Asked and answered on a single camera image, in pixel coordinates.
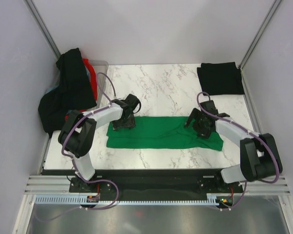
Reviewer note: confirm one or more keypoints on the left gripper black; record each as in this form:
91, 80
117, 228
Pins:
130, 124

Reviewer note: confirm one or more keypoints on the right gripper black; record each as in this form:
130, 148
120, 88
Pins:
203, 133

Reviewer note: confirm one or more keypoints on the green t shirt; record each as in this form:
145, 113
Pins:
161, 133

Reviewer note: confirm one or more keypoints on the clear plastic bin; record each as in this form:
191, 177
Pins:
100, 66

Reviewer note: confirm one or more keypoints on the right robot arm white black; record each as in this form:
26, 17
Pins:
259, 157

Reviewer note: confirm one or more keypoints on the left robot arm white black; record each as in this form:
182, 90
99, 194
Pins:
77, 134

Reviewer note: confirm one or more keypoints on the folded black t shirt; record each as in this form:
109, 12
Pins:
220, 79

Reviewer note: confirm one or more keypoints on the black t shirt in bin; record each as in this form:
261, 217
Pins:
53, 106

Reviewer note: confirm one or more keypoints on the red t shirt in bin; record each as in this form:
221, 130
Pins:
80, 99

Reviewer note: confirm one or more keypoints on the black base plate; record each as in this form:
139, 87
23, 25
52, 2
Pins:
157, 184

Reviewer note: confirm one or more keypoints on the white slotted cable duct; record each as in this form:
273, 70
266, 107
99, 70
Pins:
210, 200

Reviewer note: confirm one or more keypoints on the aluminium rail profile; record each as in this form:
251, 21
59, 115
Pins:
54, 184

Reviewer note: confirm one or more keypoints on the right aluminium frame post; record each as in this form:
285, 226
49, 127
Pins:
260, 32

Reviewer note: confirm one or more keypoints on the aluminium frame post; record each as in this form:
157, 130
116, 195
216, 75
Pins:
42, 26
260, 32

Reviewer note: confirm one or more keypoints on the left aluminium frame post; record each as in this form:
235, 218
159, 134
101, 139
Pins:
42, 26

